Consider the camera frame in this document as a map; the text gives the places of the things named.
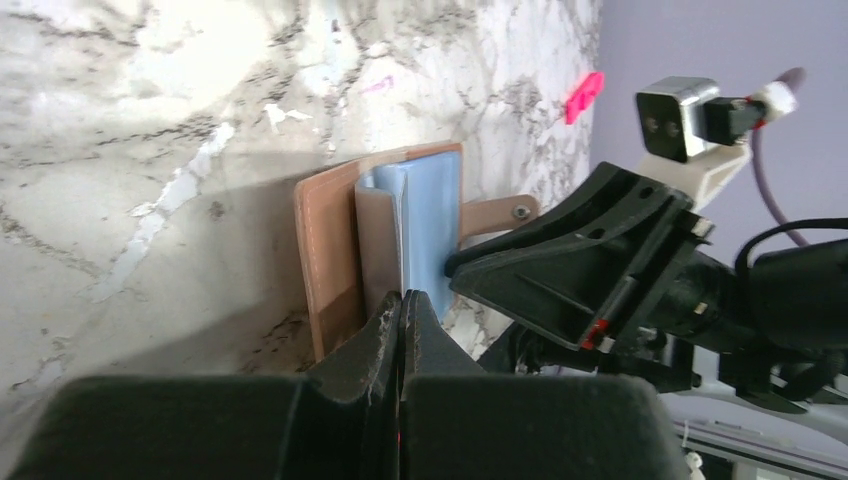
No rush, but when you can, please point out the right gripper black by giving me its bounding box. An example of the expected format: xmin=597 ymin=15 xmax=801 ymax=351
xmin=445 ymin=162 xmax=847 ymax=414

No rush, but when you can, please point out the pink highlighter marker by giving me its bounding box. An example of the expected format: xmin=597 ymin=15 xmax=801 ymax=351
xmin=564 ymin=71 xmax=605 ymax=125

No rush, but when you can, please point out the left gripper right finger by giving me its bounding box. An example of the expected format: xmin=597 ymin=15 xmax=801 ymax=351
xmin=399 ymin=290 xmax=689 ymax=479

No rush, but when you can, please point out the brown leather card holder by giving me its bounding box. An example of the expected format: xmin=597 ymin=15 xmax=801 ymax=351
xmin=293 ymin=142 xmax=540 ymax=360

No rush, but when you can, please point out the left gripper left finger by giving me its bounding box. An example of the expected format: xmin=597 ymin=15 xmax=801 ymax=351
xmin=10 ymin=292 xmax=402 ymax=479

